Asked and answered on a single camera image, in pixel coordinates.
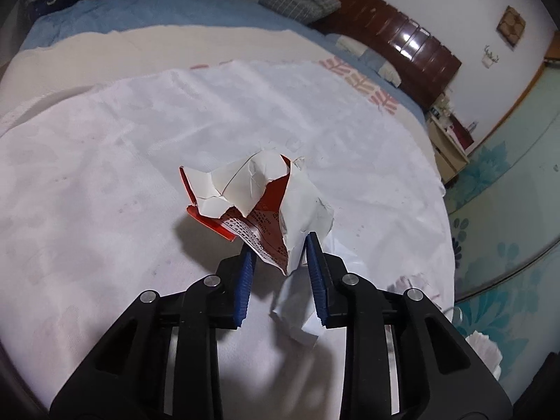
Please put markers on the brown wall decoration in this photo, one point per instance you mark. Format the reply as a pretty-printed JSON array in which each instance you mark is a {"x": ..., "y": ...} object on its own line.
[{"x": 511, "y": 26}]

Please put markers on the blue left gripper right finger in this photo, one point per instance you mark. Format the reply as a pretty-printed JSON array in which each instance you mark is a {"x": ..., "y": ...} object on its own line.
[{"x": 316, "y": 270}]

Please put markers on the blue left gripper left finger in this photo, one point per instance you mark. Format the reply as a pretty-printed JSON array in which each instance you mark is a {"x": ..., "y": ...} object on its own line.
[{"x": 242, "y": 284}]

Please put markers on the red box on nightstand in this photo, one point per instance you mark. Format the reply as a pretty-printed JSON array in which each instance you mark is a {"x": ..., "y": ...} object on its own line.
[{"x": 463, "y": 136}]

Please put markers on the white tissue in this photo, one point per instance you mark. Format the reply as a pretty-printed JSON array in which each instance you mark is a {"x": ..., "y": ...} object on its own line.
[{"x": 482, "y": 344}]

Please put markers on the white paper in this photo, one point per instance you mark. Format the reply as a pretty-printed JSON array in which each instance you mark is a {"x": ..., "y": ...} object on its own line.
[{"x": 353, "y": 302}]

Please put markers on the frosted floral sliding door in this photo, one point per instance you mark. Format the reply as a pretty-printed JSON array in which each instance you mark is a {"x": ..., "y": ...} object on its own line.
[{"x": 504, "y": 217}]

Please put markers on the white flat pillow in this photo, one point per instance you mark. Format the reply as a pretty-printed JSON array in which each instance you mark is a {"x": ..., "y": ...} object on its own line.
[{"x": 368, "y": 56}]

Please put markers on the red white torn carton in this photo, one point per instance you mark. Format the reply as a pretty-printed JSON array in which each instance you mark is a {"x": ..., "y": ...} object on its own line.
[{"x": 266, "y": 199}]

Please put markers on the cream bedside drawer cabinet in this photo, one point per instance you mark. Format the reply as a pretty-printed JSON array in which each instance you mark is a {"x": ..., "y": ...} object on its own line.
[{"x": 450, "y": 156}]

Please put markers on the grey checked pillow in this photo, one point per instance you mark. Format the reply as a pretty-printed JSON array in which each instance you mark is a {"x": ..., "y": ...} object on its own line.
[{"x": 303, "y": 11}]

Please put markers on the wooden bed with headboard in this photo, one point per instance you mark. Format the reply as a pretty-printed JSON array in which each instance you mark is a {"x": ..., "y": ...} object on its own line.
[{"x": 425, "y": 65}]

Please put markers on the white wall hook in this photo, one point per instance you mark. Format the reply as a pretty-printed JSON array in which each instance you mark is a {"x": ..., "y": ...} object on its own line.
[{"x": 489, "y": 58}]

